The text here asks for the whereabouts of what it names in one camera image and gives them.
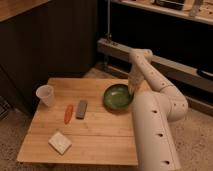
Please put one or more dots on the wooden shelf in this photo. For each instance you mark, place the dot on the wooden shelf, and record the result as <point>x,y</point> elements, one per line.
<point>195,10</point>

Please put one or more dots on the green ceramic bowl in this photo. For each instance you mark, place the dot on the green ceramic bowl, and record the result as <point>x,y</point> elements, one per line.
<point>117,97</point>

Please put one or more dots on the translucent plastic cup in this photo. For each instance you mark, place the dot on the translucent plastic cup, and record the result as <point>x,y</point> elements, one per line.
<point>46,94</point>

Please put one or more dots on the grey rectangular block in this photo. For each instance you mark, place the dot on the grey rectangular block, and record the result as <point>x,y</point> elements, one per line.
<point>81,109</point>

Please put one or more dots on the orange carrot toy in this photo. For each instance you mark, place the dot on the orange carrot toy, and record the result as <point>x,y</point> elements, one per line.
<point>68,114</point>

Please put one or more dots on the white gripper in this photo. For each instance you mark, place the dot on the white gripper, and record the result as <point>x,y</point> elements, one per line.
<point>135,78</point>

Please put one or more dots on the low wooden table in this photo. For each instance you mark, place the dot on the low wooden table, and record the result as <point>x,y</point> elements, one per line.
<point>101,138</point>

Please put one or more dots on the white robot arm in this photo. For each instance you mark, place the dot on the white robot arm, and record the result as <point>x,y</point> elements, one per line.
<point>156,102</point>

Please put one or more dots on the long wooden beam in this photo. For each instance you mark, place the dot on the long wooden beam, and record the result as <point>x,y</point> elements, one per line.
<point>171,69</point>

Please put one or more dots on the metal pole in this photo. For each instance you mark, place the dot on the metal pole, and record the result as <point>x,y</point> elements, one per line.
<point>108,20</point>

